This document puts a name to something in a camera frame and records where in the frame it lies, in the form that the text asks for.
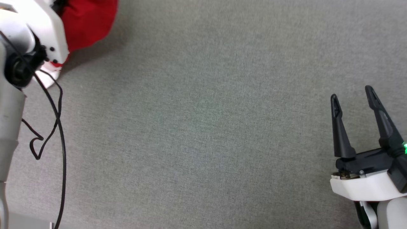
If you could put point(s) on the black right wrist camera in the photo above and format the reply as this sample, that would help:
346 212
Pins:
400 171

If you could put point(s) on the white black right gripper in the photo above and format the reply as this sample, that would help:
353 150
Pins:
362 186

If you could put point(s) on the grey fabric sofa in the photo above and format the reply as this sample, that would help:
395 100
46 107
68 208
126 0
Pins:
203 127

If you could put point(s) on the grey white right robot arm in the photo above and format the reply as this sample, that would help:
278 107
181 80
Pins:
391 214

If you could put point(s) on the red garment with white stripes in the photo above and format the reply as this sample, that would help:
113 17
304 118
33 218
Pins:
89 22

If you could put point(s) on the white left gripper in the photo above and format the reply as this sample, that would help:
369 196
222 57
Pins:
47 28

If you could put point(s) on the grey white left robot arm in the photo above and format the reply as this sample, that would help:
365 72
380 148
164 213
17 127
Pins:
9 121

